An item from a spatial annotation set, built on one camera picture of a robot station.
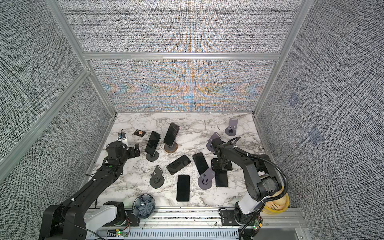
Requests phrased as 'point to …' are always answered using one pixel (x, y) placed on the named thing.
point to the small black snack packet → (139, 133)
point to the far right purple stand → (231, 130)
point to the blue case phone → (200, 162)
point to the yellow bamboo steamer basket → (277, 206)
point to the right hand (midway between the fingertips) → (220, 165)
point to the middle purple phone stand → (214, 140)
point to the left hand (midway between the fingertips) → (132, 143)
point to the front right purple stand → (205, 182)
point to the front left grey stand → (157, 180)
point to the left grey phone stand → (151, 158)
